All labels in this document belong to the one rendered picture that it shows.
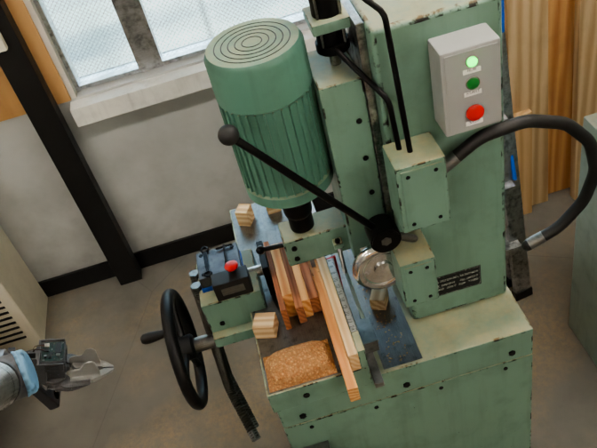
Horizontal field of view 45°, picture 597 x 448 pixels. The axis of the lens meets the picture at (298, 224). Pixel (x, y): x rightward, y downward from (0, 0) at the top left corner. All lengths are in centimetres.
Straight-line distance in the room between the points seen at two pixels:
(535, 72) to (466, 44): 156
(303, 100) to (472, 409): 88
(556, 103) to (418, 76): 169
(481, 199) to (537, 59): 132
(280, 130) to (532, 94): 165
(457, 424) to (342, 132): 82
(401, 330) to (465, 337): 14
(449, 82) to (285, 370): 64
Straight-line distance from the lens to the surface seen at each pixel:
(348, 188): 137
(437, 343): 159
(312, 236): 148
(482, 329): 161
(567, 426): 243
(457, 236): 149
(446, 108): 121
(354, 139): 131
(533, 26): 265
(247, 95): 121
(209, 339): 169
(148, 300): 305
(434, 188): 127
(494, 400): 178
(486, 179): 142
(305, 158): 130
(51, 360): 158
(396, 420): 171
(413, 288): 141
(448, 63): 117
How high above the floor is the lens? 207
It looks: 41 degrees down
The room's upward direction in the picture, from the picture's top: 16 degrees counter-clockwise
